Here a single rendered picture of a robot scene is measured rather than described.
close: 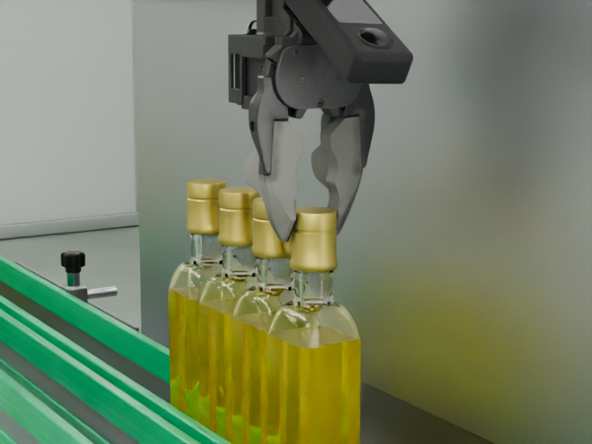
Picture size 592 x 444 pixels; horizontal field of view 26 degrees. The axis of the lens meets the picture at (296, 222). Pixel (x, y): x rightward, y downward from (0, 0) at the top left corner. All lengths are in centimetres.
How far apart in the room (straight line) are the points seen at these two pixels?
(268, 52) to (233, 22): 44
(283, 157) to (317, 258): 8
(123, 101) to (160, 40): 572
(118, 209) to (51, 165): 47
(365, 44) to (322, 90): 9
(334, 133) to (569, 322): 22
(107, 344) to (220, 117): 28
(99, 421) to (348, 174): 40
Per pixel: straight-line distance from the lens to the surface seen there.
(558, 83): 91
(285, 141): 93
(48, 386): 136
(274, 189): 93
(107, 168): 725
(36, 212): 713
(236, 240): 104
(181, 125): 149
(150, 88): 156
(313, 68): 93
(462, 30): 99
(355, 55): 85
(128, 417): 116
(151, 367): 134
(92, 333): 148
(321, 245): 94
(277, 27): 96
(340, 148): 95
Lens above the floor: 132
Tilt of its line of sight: 10 degrees down
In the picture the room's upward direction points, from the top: straight up
